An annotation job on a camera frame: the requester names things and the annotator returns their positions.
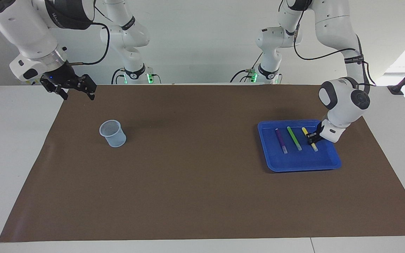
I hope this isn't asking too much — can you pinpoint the black base cable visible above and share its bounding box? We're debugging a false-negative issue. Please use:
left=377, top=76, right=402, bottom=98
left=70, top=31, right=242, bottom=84
left=230, top=53, right=263, bottom=83
left=111, top=68, right=127, bottom=85

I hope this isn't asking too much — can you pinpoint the green marker pen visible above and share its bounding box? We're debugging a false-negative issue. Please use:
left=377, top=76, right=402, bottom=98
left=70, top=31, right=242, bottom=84
left=287, top=126, right=302, bottom=151

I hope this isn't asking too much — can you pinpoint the blue plastic tray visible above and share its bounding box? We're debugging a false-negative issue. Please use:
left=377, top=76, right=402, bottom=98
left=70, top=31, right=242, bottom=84
left=258, top=119, right=342, bottom=173

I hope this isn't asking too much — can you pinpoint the purple marker pen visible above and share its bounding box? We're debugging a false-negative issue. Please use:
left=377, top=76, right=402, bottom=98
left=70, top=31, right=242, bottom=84
left=275, top=128, right=288, bottom=154

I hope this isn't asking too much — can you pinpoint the black right base cable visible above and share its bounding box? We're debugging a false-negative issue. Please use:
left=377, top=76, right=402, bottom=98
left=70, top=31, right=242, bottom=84
left=111, top=68, right=127, bottom=85

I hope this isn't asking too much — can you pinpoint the black left base cable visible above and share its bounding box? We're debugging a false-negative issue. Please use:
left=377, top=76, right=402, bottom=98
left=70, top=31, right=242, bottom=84
left=230, top=53, right=263, bottom=83

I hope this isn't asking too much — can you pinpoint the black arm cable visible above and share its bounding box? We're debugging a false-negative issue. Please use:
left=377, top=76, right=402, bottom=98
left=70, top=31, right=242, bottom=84
left=70, top=5, right=111, bottom=66
left=279, top=0, right=377, bottom=88

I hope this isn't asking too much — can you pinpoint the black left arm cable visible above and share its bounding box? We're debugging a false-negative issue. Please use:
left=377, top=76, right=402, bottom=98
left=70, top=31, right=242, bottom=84
left=279, top=0, right=377, bottom=88

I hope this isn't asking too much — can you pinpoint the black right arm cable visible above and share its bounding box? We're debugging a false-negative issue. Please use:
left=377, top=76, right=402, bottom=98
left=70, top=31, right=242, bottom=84
left=70, top=5, right=111, bottom=66

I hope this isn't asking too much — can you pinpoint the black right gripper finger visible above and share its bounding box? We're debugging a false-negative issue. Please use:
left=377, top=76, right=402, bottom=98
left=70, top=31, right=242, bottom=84
left=50, top=84, right=68, bottom=100
left=80, top=74, right=97, bottom=101

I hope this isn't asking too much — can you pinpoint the brown table mat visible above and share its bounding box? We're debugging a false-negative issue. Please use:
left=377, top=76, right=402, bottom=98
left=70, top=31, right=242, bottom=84
left=0, top=84, right=405, bottom=243

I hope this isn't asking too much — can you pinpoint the yellow marker pen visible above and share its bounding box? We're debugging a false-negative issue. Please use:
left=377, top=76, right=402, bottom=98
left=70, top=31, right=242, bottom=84
left=301, top=127, right=319, bottom=152

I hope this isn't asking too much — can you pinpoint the translucent plastic cup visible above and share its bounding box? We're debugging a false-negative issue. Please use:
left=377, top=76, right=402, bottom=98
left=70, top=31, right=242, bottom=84
left=99, top=120, right=127, bottom=148

